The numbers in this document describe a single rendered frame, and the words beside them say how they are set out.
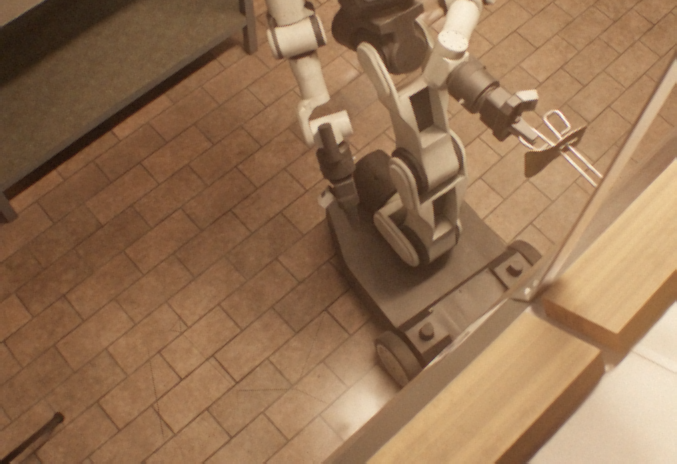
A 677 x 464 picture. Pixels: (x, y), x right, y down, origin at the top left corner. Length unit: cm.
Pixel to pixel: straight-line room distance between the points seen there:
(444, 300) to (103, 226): 120
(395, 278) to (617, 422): 180
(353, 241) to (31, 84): 127
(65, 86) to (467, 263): 151
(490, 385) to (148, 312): 202
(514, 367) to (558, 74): 254
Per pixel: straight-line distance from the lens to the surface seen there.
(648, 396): 76
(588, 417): 76
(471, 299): 248
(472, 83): 164
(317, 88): 196
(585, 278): 83
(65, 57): 302
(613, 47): 342
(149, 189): 289
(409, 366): 239
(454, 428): 74
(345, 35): 205
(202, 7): 306
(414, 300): 248
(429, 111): 209
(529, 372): 76
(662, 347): 80
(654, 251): 84
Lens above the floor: 246
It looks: 61 degrees down
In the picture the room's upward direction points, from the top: 3 degrees clockwise
